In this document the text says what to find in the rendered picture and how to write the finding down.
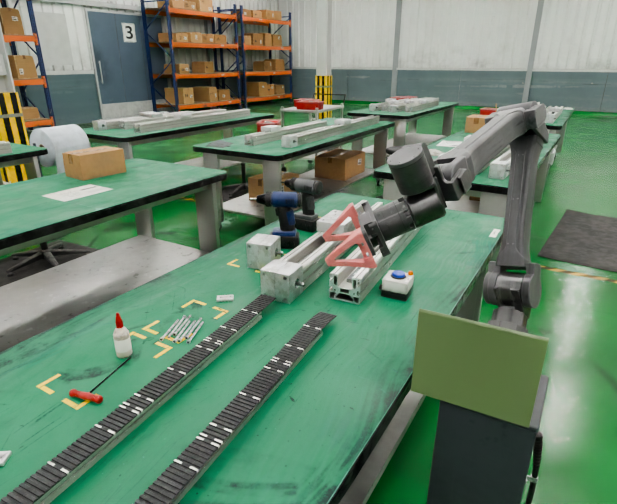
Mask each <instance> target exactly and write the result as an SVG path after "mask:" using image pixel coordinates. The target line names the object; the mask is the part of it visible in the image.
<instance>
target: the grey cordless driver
mask: <svg viewBox="0 0 617 504"><path fill-rule="evenodd" d="M281 183H284V184H285V186H286V187H288V188H290V189H291V190H292V191H297V192H301V194H302V211H299V212H297V213H295V214H294V216H295V222H296V223H295V224H294V225H295V228H296V229H299V230H303V231H308V232H315V231H316V230H317V221H318V220H319V219H321V218H320V217H318V214H317V213H315V201H314V196H313V195H312V194H314V195H319V194H320V193H321V192H322V190H323V184H322V182H321V181H318V180H312V179H305V178H296V177H293V178H292V179H287V180H285V182H283V181H281Z"/></svg>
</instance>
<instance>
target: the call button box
mask: <svg viewBox="0 0 617 504"><path fill-rule="evenodd" d="M393 271H394V270H389V272H388V273H387V274H386V275H385V277H384V278H383V279H382V284H380V286H379V289H380V290H382V291H381V296H383V297H388V298H392V299H397V300H402V301H407V299H408V297H409V296H410V294H411V293H412V291H413V282H414V274H413V275H412V276H410V275H408V273H405V277H403V278H396V277H394V276H392V272H393Z"/></svg>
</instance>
